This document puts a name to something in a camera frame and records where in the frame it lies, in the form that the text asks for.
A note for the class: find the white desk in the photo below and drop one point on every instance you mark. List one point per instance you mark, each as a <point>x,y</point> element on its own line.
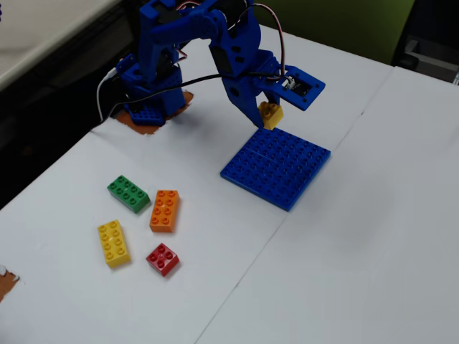
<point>36,32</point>

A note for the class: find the yellow 2x2 toy block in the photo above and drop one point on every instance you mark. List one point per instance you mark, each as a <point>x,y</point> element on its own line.
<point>271,117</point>

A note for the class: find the green 2x4 toy block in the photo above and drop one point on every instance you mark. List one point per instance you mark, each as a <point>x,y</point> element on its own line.
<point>127,191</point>

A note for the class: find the blue 8x8 stud plate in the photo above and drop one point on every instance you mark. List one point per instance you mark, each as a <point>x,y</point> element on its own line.
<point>276,168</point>

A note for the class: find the blue camera mount with board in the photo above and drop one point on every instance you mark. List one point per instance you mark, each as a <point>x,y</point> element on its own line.
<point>309,96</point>

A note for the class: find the yellow 2x4 toy block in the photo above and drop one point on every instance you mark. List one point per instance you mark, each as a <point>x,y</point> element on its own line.
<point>113,243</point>

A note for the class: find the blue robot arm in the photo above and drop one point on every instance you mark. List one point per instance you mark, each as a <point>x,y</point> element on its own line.
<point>157,53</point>

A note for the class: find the grey box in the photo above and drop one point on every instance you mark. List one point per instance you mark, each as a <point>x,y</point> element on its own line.
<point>430,61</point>

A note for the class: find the red 2x2 toy block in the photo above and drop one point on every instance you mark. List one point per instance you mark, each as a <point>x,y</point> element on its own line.
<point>161,256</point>

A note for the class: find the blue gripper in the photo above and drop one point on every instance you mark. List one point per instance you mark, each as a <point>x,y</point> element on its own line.
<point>239,96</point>

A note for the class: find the green floor mat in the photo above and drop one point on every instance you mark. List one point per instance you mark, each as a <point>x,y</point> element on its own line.
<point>322,25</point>

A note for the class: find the orange 2x4 toy block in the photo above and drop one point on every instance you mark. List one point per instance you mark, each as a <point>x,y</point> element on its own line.
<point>165,211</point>

